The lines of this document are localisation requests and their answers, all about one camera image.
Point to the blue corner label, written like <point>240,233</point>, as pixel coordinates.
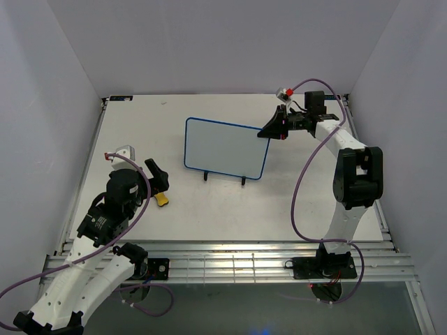
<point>331,97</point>
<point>121,98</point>

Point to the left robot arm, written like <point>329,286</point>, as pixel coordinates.
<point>95,265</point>

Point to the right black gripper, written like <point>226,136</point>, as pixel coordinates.
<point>275,128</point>

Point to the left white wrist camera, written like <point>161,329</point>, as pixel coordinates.
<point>122,155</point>

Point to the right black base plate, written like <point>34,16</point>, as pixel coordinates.
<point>312,268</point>

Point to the wire whiteboard stand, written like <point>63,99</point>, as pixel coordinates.
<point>207,176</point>

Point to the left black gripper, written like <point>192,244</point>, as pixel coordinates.
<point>159,183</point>

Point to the right blue corner label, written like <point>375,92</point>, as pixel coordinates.
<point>331,97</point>

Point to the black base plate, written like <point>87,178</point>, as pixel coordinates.
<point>312,268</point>
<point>152,269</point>

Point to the aluminium frame rail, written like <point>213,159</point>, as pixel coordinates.
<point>267,262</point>

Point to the left blue corner label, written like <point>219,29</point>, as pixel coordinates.
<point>121,98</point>

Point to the yellow bone-shaped eraser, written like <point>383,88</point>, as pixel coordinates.
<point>161,199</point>

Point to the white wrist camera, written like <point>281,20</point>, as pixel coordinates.
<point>284,95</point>
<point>122,155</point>

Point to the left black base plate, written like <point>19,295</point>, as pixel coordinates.
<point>152,269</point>

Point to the blue framed whiteboard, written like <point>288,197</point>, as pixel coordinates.
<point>224,148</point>

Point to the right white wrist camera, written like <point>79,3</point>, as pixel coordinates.
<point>284,95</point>

